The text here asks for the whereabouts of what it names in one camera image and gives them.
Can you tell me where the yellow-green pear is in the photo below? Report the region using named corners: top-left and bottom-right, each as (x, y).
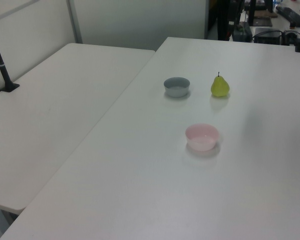
top-left (210, 71), bottom-right (230, 98)

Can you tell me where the grey plastic bowl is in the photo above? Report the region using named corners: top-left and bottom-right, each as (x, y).
top-left (163, 76), bottom-right (191, 98)

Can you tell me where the pink plastic bowl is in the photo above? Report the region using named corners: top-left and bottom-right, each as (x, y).
top-left (185, 122), bottom-right (220, 152)

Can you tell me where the white side table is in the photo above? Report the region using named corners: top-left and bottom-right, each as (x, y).
top-left (0, 42), bottom-right (156, 216)

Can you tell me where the black flat device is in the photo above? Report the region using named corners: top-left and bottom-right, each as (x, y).
top-left (252, 26), bottom-right (283, 45)

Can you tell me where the small black box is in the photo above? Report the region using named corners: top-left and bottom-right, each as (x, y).
top-left (282, 29), bottom-right (298, 47)

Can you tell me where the black keyboard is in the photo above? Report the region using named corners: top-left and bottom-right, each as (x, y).
top-left (274, 5), bottom-right (300, 26)

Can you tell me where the dark metal frame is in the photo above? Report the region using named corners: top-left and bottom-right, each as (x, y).
top-left (209, 0), bottom-right (240, 42)

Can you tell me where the aluminium partition post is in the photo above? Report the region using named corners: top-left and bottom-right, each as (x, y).
top-left (66, 0), bottom-right (83, 45)

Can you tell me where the black frame stand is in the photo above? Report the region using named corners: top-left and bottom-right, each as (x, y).
top-left (247, 0), bottom-right (274, 27)

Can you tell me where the black camera pole with base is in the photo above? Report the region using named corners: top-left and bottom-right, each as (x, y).
top-left (0, 22), bottom-right (21, 93)

